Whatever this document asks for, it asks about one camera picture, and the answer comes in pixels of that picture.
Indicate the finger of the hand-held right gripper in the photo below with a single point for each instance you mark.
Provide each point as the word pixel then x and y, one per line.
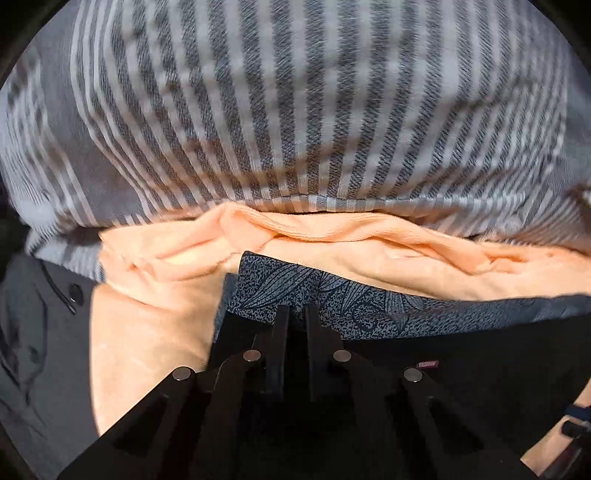
pixel 575 443
pixel 576 410

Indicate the grey white striped duvet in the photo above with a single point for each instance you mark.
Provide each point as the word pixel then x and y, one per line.
pixel 295 115

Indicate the peach blanket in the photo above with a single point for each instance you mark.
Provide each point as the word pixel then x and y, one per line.
pixel 152 332

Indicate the black pants with patterned waistband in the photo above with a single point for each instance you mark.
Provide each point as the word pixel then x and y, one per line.
pixel 461 392

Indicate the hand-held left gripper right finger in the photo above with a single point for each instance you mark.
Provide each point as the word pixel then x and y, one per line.
pixel 315 350

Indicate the grey garment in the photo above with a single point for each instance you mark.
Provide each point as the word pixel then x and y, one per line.
pixel 41 369

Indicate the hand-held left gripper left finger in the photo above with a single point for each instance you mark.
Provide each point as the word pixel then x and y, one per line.
pixel 276 350

